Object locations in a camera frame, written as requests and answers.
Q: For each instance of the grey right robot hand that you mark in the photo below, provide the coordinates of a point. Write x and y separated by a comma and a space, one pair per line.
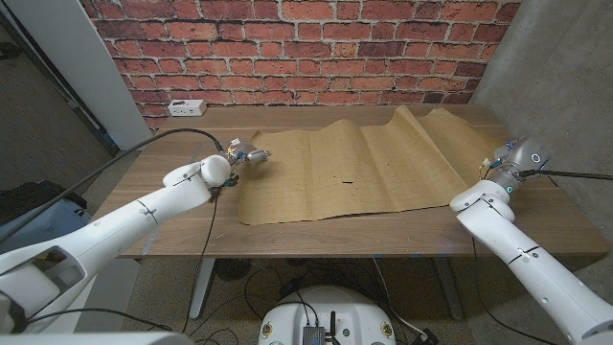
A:
522, 158

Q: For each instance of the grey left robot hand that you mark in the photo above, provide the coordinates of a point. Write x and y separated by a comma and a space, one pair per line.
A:
249, 154

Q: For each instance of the brown gridded floral wrapping paper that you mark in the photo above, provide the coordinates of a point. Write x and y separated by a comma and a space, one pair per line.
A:
345, 163

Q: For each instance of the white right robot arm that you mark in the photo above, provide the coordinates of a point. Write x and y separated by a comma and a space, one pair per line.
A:
527, 259

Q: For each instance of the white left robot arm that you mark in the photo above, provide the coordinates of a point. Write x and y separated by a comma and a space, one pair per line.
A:
120, 225

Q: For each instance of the white power strip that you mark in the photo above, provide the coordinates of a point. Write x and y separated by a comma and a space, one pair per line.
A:
187, 108

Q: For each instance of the red brick printed backdrop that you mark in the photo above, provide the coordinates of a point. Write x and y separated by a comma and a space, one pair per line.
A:
287, 48

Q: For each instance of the white table leg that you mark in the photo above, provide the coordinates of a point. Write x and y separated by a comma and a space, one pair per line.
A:
201, 287

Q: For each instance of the grey table leg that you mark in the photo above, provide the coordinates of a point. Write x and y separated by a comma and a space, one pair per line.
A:
450, 292

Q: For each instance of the white robot torso base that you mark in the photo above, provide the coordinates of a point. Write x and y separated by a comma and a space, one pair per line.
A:
335, 306

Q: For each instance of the small grey electronics box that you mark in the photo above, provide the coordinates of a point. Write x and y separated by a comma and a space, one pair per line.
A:
313, 335

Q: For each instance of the black cloth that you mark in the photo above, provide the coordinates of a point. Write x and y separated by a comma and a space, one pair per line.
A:
33, 194

